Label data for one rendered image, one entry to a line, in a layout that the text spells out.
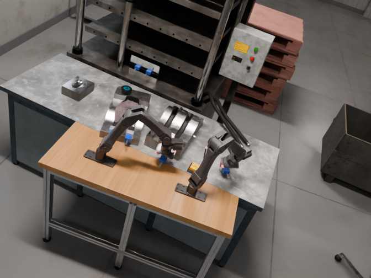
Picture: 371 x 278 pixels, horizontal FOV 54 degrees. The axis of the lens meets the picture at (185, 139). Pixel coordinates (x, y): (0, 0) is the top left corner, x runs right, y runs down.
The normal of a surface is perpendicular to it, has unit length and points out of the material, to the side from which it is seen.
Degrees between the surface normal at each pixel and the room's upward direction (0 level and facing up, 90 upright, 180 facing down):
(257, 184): 0
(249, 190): 0
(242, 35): 90
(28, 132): 90
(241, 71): 90
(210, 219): 0
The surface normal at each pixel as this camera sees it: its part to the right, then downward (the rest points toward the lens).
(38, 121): -0.35, 0.52
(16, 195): 0.25, -0.76
